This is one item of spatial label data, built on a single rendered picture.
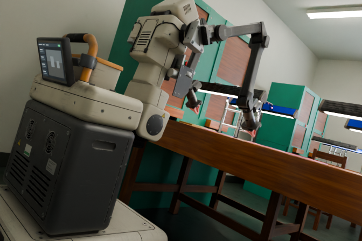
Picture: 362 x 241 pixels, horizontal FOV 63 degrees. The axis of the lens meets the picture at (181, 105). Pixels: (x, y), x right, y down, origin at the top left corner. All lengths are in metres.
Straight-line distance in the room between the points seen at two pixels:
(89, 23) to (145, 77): 1.67
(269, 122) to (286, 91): 0.55
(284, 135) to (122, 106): 3.85
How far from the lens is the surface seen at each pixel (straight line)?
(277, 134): 4.79
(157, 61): 1.41
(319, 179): 1.43
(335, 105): 1.78
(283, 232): 2.41
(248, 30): 1.67
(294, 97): 4.81
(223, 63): 2.88
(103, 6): 3.11
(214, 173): 3.15
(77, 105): 1.06
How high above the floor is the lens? 0.78
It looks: 3 degrees up
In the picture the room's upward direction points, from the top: 16 degrees clockwise
